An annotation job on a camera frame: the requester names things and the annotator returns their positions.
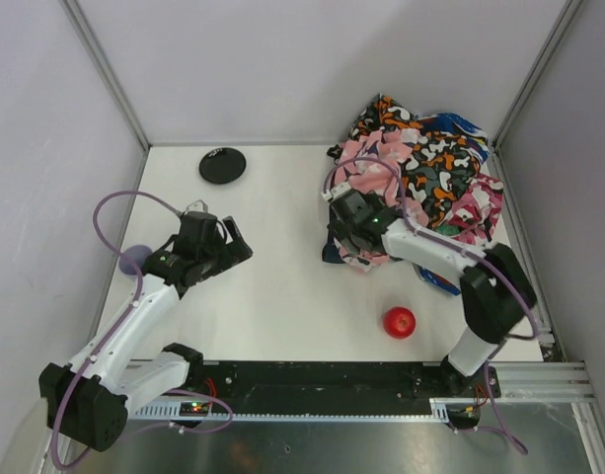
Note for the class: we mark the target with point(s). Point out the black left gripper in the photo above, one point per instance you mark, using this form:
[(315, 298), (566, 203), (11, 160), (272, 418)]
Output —
[(222, 253)]

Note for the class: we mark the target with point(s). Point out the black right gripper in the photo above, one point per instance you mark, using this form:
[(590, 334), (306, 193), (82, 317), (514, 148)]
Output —
[(341, 233)]

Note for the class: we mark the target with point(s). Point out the pink navy patterned cloth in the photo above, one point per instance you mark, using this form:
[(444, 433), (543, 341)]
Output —
[(372, 164)]

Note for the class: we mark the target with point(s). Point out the dark blue denim cloth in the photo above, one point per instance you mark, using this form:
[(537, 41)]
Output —
[(334, 252)]

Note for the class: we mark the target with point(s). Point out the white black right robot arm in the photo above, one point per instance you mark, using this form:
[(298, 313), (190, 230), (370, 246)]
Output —
[(496, 292)]

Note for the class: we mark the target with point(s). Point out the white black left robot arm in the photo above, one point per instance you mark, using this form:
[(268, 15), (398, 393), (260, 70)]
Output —
[(90, 398)]

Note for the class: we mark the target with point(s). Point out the orange black camo cloth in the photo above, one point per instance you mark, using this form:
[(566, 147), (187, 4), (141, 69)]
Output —
[(387, 116)]

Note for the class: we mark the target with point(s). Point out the magenta green patterned cloth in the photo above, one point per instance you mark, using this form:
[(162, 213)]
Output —
[(474, 217)]

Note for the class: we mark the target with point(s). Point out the black round plate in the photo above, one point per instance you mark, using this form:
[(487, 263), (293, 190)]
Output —
[(222, 165)]

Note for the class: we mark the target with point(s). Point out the lilac plastic cup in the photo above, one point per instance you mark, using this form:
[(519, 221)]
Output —
[(135, 255)]

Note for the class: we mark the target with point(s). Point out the red apple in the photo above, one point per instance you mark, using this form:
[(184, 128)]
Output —
[(399, 322)]

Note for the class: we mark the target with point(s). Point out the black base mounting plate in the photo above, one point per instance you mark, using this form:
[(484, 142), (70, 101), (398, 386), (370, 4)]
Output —
[(336, 388)]

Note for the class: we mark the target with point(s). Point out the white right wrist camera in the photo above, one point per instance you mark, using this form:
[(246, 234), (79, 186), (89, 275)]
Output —
[(336, 192)]

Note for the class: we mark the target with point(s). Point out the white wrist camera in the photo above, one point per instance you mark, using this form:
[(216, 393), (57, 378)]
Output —
[(336, 192), (197, 207)]

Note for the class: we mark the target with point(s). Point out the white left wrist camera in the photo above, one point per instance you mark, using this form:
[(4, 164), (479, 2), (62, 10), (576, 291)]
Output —
[(197, 207)]

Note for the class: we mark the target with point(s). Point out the grey slotted cable duct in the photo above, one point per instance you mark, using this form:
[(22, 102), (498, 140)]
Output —
[(179, 410)]

